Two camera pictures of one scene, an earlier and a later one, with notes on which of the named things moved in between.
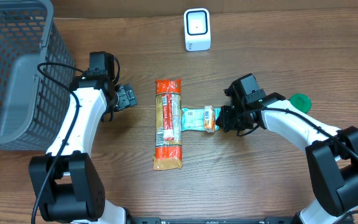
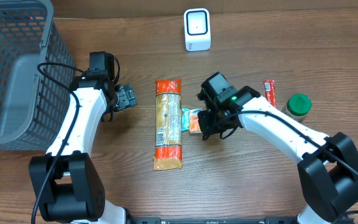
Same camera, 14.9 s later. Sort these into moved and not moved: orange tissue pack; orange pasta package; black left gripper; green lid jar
Moved: orange tissue pack
Not moved: orange pasta package; black left gripper; green lid jar
